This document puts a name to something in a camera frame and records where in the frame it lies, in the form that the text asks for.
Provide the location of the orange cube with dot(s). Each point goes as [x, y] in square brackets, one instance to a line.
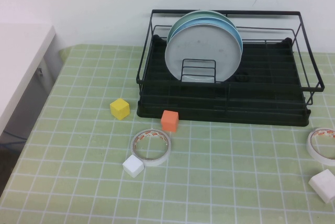
[169, 124]

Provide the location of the small white cube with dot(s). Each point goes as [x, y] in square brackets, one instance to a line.
[133, 167]

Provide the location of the light blue plate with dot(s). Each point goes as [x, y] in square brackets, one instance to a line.
[236, 35]

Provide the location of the metal cabinet latch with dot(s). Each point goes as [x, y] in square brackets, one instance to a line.
[40, 72]

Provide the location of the green plate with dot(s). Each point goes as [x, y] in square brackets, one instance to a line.
[209, 13]

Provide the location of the white tape roll red print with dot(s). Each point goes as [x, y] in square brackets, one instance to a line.
[154, 163]
[311, 150]

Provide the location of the black plastic drip tray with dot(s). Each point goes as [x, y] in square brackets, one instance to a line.
[261, 103]

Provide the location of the grey plate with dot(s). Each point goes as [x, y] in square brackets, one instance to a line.
[204, 51]

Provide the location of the white rectangular block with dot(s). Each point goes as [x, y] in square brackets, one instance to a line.
[323, 184]

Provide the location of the yellow cube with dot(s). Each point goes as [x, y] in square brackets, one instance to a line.
[120, 110]

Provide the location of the green checked tablecloth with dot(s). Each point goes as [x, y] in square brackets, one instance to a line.
[78, 182]

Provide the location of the white side cabinet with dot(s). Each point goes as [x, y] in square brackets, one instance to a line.
[21, 51]

